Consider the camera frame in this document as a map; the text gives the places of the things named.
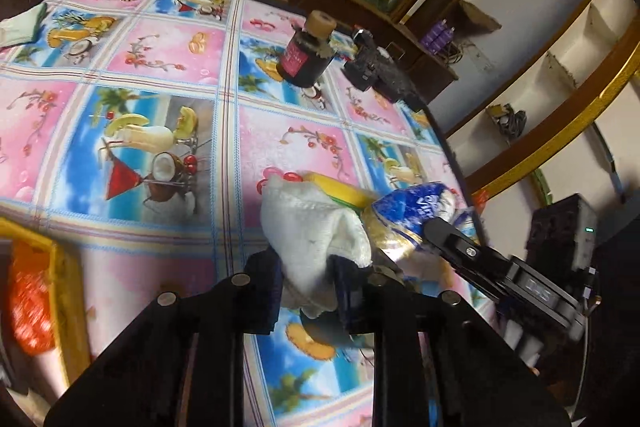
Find blue patterned plastic bag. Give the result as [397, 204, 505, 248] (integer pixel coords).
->
[360, 182, 478, 261]

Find red plastic bag bundle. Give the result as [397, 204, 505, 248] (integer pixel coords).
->
[8, 239, 55, 357]

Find green yellow sponge pack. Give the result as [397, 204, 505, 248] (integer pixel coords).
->
[303, 172, 380, 210]

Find white towel cloth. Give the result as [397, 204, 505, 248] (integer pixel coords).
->
[260, 176, 372, 319]

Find yellow cardboard box tray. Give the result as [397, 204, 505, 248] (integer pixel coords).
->
[1, 219, 91, 407]

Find purple bottles on shelf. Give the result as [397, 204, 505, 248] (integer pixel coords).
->
[420, 20, 454, 55]

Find black gadget on table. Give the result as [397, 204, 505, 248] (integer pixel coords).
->
[343, 28, 425, 112]

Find dark bottle with cork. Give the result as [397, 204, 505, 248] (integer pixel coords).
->
[277, 10, 336, 89]

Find white rubber glove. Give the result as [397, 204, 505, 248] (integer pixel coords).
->
[0, 2, 47, 48]

